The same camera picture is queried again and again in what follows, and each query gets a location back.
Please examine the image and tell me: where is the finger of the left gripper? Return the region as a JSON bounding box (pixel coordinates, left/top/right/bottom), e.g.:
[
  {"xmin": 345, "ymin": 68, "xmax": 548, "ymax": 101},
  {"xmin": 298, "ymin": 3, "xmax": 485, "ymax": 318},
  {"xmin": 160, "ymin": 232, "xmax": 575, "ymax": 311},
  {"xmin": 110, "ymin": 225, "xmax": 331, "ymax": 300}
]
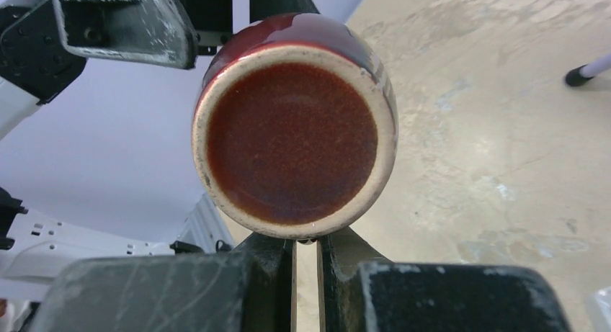
[{"xmin": 249, "ymin": 0, "xmax": 319, "ymax": 23}]

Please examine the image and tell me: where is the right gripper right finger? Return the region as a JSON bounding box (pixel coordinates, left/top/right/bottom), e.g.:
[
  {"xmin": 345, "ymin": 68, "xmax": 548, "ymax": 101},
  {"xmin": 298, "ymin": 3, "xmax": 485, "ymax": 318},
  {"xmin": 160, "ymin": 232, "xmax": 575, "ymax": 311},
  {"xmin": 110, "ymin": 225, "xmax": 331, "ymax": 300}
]
[{"xmin": 317, "ymin": 228, "xmax": 571, "ymax": 331}]

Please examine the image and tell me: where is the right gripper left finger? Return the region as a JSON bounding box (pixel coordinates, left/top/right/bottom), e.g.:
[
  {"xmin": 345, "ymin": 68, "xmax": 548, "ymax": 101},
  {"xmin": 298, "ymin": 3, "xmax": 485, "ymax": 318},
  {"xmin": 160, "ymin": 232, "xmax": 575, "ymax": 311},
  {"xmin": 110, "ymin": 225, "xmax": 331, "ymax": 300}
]
[{"xmin": 28, "ymin": 233, "xmax": 295, "ymax": 331}]

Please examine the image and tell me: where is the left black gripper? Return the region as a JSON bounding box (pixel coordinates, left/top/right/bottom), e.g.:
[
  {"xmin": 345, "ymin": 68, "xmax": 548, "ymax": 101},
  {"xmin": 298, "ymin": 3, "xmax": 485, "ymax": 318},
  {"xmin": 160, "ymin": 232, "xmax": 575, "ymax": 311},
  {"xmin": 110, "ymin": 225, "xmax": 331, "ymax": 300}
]
[{"xmin": 1, "ymin": 0, "xmax": 197, "ymax": 105}]

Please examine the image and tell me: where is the brown dark mug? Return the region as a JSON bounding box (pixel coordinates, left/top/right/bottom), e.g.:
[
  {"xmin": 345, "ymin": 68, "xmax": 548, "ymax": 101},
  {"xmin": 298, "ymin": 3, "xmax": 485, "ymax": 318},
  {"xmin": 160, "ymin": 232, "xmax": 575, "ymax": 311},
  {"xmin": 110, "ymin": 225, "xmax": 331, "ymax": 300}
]
[{"xmin": 192, "ymin": 13, "xmax": 398, "ymax": 240}]

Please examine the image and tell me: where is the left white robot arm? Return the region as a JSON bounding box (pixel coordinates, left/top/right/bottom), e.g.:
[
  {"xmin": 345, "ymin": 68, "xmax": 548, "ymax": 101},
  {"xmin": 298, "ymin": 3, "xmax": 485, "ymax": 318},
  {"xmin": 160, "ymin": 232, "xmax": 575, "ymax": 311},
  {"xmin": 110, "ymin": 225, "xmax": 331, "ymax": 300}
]
[{"xmin": 1, "ymin": 0, "xmax": 317, "ymax": 331}]

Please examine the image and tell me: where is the grey tripod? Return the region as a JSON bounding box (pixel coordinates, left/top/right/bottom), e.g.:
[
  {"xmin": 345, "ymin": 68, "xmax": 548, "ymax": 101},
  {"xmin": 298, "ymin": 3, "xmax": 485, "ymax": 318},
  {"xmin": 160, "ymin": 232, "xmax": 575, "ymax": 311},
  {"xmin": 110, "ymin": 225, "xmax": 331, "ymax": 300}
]
[{"xmin": 564, "ymin": 54, "xmax": 610, "ymax": 87}]

